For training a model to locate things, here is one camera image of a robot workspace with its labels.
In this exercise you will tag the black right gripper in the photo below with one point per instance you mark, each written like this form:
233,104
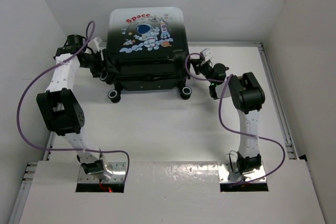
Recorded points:
199,64

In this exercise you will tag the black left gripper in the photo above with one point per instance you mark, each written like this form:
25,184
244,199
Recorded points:
95,72

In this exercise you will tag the grey suitcase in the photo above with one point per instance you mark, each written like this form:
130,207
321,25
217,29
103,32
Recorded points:
146,50

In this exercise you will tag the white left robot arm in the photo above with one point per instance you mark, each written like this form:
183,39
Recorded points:
60,109

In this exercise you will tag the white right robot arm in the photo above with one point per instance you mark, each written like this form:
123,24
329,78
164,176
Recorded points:
247,97

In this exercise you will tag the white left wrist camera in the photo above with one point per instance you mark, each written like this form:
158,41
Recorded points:
94,44

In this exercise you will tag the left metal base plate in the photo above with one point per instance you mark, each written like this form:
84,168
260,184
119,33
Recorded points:
118,169

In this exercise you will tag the metal base plate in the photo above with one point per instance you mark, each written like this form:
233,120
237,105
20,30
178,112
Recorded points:
227,176
118,169

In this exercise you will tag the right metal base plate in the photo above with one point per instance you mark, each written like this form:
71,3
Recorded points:
227,176

